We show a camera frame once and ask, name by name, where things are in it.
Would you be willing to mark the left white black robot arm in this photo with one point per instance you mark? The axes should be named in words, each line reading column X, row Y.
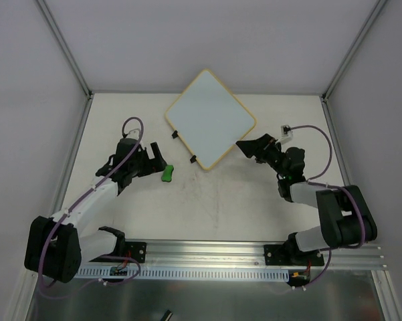
column 56, row 247

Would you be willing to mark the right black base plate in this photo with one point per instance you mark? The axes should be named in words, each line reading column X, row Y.
column 278, row 255

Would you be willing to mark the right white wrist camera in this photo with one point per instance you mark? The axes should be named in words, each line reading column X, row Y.
column 286, row 134

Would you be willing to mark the aluminium mounting rail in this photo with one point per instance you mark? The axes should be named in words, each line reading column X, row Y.
column 238, row 254

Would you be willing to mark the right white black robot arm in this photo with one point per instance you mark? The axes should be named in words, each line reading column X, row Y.
column 345, row 220

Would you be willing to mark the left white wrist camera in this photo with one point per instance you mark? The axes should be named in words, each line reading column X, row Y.
column 134, row 134

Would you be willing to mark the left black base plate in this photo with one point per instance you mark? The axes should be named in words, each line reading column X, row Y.
column 135, row 250

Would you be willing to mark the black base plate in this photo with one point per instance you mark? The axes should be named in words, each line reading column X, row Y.
column 135, row 250
column 278, row 255

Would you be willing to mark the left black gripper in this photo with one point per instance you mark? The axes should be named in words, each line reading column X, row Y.
column 147, row 163

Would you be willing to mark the upper black board clip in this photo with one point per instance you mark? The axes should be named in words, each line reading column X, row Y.
column 175, row 134

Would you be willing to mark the small black object at bottom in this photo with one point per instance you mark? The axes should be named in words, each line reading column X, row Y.
column 167, row 316

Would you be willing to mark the yellow framed whiteboard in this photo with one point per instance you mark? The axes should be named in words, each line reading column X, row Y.
column 209, row 119

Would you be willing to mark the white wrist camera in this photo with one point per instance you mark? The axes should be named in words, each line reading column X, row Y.
column 134, row 134
column 286, row 134

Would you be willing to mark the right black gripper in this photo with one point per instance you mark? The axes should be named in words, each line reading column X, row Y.
column 263, row 149

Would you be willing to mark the green whiteboard eraser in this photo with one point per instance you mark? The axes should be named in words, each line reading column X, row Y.
column 167, row 174

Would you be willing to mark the aluminium frame post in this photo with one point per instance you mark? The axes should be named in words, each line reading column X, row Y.
column 361, row 35
column 54, row 28

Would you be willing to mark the right aluminium frame post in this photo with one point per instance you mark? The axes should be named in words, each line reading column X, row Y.
column 361, row 35

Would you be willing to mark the white slotted cable duct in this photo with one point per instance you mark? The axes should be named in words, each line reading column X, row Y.
column 170, row 273

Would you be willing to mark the left aluminium frame post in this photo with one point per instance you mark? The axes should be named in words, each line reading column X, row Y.
column 54, row 28

